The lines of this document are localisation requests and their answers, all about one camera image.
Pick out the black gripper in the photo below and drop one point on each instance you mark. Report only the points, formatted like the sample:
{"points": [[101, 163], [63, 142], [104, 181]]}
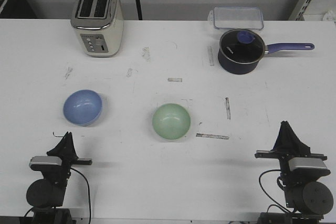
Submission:
{"points": [[63, 174], [298, 149]]}

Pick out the blue bowl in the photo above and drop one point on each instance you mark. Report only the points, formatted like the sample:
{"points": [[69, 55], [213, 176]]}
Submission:
{"points": [[82, 107]]}

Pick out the green bowl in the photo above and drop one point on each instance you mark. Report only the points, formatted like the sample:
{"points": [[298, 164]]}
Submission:
{"points": [[171, 121]]}

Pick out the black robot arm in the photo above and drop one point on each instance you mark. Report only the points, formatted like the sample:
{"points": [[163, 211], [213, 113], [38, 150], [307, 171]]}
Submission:
{"points": [[46, 195], [307, 200]]}

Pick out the dark blue saucepan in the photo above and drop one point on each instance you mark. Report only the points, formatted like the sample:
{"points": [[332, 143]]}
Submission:
{"points": [[244, 68]]}

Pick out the glass pot lid blue knob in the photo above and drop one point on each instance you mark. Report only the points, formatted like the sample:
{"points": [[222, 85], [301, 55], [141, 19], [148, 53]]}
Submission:
{"points": [[242, 46]]}

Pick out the white crumpled item on shelf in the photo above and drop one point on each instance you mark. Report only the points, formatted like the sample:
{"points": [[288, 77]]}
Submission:
{"points": [[329, 16]]}

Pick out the cream two-slot toaster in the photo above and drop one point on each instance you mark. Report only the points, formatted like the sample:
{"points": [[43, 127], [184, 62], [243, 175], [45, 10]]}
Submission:
{"points": [[98, 25]]}

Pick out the clear plastic food container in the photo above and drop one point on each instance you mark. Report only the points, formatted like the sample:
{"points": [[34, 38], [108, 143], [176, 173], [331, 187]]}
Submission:
{"points": [[227, 17]]}

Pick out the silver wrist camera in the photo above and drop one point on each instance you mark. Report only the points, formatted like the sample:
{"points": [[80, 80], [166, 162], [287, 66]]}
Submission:
{"points": [[45, 163], [308, 166]]}

